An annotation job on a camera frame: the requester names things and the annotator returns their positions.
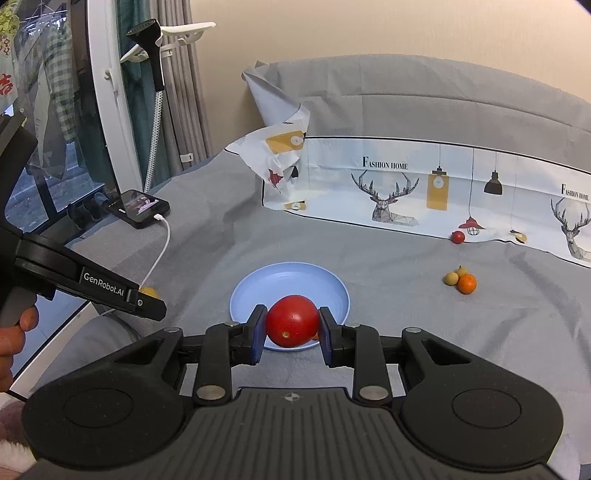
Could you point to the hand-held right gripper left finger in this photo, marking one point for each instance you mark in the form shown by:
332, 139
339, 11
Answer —
256, 341

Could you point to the white deer print bedsheet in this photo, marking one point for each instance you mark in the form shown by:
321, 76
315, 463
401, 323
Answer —
461, 184

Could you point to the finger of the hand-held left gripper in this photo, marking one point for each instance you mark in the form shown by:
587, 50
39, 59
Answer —
151, 307

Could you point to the black garment steamer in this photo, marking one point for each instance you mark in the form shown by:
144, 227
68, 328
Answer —
150, 46

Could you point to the plaid shirt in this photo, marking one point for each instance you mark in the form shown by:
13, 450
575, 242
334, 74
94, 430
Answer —
51, 69

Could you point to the white door frame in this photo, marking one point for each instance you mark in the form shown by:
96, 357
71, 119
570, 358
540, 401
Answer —
115, 138

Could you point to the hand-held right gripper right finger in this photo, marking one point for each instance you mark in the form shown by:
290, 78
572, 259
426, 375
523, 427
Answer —
325, 341

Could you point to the blue plate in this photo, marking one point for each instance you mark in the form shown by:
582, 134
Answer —
286, 281

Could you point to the dark shoe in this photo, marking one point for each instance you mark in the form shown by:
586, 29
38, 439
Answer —
98, 205
77, 214

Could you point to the red cherry tomato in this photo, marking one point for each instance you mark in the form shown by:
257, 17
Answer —
458, 237
291, 318

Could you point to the black smartphone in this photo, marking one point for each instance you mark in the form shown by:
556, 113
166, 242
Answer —
141, 207

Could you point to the person's left hand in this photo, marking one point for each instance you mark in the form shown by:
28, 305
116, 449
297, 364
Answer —
11, 344

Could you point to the grey curtain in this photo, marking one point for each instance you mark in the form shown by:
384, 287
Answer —
184, 115

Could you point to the white clothes hanger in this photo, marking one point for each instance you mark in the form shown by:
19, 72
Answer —
184, 31

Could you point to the pink fluffy garment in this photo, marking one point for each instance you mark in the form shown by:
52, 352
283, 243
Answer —
11, 429

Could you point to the grey bed sheet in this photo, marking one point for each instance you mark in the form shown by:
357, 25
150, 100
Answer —
392, 286

